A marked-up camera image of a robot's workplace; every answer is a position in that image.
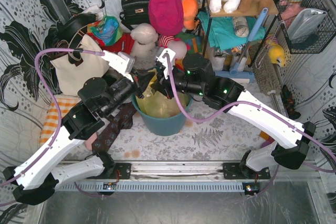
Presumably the yellow trash bag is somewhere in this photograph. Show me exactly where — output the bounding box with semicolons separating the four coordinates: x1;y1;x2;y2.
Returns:
135;69;181;118

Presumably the teal trash bin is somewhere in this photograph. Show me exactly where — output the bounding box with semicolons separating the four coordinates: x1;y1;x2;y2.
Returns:
131;95;186;136

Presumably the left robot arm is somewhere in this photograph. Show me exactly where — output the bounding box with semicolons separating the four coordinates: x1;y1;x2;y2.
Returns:
3;70;155;206

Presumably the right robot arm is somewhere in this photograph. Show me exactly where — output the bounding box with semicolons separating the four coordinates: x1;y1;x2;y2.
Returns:
152;48;316;175

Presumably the cream canvas tote bag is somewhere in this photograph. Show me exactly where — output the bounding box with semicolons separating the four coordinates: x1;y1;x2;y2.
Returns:
49;34;111;97

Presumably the colourful printed bag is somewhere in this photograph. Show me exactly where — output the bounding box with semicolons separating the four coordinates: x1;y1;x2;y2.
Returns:
87;16;123;47

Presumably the magenta fabric bag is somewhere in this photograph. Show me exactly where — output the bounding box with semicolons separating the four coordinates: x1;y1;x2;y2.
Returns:
149;0;184;36

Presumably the dark patterned necktie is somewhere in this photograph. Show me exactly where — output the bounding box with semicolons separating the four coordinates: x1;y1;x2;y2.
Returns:
91;102;136;154

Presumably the white plush bear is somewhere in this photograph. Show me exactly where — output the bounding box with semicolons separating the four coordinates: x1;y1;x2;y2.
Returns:
130;23;159;58

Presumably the pink head plush doll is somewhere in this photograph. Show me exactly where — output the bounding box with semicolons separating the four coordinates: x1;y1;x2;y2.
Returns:
159;36;187;60

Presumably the red cloth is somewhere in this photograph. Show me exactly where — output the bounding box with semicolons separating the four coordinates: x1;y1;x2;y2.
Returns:
101;33;135;55

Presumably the blue mop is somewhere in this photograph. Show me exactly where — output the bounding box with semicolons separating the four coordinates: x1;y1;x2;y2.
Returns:
215;7;268;84

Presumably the teal cloth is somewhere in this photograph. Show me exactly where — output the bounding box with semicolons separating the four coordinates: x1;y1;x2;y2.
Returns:
197;12;266;50

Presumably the pink sponge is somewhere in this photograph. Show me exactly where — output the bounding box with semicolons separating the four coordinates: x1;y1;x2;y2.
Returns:
85;135;97;151

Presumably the black leather handbag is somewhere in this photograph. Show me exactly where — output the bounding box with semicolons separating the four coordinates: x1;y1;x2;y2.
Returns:
119;0;150;30

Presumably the orange plush toy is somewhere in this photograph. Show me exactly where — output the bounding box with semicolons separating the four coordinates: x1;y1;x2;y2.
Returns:
181;0;198;30

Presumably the yellow plush duck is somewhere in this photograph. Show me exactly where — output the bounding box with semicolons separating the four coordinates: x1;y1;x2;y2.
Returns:
266;36;285;67

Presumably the red striped sock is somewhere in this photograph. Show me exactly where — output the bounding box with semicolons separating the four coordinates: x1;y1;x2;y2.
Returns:
259;131;274;148

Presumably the silver foil pouch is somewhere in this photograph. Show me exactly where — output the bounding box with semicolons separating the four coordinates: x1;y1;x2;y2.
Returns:
287;8;328;40

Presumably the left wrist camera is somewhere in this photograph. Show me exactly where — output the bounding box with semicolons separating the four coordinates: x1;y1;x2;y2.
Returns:
101;50;135;82

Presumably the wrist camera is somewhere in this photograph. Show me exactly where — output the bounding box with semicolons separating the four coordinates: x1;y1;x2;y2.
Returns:
155;47;176;79
101;50;135;82

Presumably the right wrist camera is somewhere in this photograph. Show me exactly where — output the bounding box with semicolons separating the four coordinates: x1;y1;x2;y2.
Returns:
155;47;176;79

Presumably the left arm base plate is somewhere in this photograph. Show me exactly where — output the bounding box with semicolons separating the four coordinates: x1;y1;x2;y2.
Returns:
98;163;132;180

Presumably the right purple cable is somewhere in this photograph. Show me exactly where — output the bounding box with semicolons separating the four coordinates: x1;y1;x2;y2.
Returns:
164;53;336;196

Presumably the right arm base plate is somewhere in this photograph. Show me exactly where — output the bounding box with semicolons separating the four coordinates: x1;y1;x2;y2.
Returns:
222;162;271;180

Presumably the black wire basket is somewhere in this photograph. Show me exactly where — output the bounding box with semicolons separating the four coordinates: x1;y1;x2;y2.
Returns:
274;0;335;54

